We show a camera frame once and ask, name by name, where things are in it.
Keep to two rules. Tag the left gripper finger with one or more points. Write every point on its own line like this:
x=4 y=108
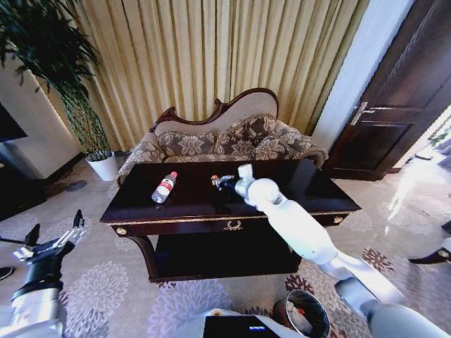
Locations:
x=78 y=222
x=30 y=236

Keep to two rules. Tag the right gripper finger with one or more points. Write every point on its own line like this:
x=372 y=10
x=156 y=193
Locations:
x=228 y=177
x=225 y=188

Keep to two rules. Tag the colourful wrapper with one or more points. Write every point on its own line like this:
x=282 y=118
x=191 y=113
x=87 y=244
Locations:
x=215 y=181

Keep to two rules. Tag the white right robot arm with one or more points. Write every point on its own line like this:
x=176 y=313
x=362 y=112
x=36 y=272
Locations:
x=299 y=232

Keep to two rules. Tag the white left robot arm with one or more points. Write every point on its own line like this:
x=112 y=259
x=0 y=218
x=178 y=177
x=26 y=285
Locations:
x=31 y=310

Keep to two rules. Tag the white trash in bin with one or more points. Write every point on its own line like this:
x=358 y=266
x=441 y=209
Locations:
x=299 y=315

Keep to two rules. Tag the round metal trash bin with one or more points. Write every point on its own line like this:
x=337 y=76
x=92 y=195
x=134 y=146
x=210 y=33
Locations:
x=317 y=313

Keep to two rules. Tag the dark wooden coffee table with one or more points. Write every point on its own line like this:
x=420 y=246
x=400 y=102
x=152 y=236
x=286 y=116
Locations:
x=197 y=207

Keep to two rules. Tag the gold round table ornament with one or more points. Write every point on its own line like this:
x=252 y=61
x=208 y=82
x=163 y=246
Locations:
x=121 y=231
x=337 y=220

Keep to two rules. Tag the tall floral cushion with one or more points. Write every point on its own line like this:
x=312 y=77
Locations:
x=246 y=135

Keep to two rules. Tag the dark television cabinet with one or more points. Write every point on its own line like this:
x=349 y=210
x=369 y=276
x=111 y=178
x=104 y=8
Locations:
x=17 y=186

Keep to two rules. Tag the wide floral cushion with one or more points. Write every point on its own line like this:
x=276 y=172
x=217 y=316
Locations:
x=186 y=143

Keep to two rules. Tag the clear plastic water bottle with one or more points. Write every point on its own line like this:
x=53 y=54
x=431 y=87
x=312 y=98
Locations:
x=164 y=188

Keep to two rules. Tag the small floral cushion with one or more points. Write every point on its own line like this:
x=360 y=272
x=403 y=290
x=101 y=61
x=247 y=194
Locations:
x=282 y=148

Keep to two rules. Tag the white plant pot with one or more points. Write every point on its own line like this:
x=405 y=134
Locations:
x=104 y=165

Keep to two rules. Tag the floral fabric wooden sofa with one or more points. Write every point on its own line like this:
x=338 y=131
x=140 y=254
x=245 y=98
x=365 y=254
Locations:
x=246 y=105

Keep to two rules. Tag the black television screen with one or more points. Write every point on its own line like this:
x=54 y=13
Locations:
x=8 y=123

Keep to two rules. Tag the beige pleated curtain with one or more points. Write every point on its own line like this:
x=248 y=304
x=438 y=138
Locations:
x=211 y=53

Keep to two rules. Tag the white robot front shell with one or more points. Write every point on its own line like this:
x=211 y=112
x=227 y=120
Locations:
x=232 y=325

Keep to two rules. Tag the dark wooden door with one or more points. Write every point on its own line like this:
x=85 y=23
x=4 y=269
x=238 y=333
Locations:
x=394 y=105

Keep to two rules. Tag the tall green potted plant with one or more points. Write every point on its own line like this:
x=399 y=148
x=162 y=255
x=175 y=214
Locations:
x=46 y=42

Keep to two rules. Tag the dark wooden furniture leg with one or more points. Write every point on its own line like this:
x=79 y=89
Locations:
x=431 y=255

